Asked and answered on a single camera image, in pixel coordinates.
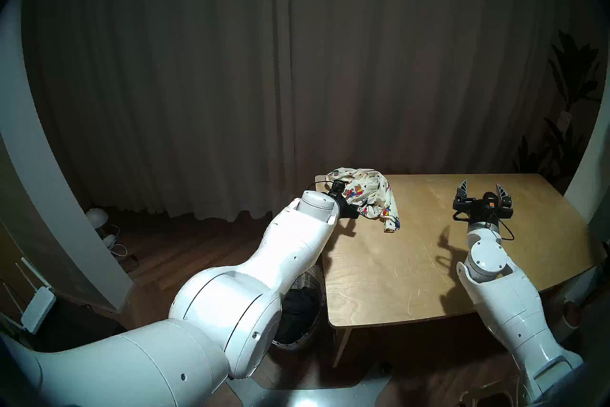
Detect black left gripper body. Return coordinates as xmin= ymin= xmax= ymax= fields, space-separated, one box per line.
xmin=332 ymin=194 xmax=354 ymax=221

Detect black right camera cable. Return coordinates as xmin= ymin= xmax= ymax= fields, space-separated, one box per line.
xmin=496 ymin=215 xmax=516 ymax=241

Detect white floor cables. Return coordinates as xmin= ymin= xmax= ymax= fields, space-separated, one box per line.
xmin=107 ymin=227 xmax=141 ymax=274

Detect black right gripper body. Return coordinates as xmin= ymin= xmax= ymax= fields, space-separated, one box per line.
xmin=453 ymin=201 xmax=514 ymax=226

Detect white mushroom lamp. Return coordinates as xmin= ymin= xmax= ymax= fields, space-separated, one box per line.
xmin=86 ymin=207 xmax=120 ymax=249

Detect black computer case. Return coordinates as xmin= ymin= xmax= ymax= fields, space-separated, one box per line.
xmin=38 ymin=299 xmax=129 ymax=349

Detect light wooden table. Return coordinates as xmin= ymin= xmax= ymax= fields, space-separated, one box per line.
xmin=315 ymin=173 xmax=607 ymax=367

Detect white wifi router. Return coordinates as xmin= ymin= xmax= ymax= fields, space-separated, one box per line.
xmin=0 ymin=257 xmax=57 ymax=335

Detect pale metal chair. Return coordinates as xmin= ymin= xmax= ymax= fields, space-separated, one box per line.
xmin=460 ymin=375 xmax=525 ymax=407

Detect cream bear print garment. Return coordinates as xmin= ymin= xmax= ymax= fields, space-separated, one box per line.
xmin=325 ymin=168 xmax=402 ymax=234

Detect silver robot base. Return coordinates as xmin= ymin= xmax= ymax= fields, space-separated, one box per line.
xmin=224 ymin=361 xmax=394 ymax=407

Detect black garment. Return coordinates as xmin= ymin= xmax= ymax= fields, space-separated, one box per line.
xmin=276 ymin=289 xmax=322 ymax=345

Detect long pleated curtain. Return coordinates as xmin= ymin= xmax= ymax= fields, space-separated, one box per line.
xmin=21 ymin=0 xmax=572 ymax=225

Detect woven wicker laundry hamper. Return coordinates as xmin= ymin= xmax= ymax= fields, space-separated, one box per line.
xmin=269 ymin=263 xmax=327 ymax=353

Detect tall leafy potted plant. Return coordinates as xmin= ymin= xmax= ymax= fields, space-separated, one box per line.
xmin=512 ymin=29 xmax=602 ymax=187

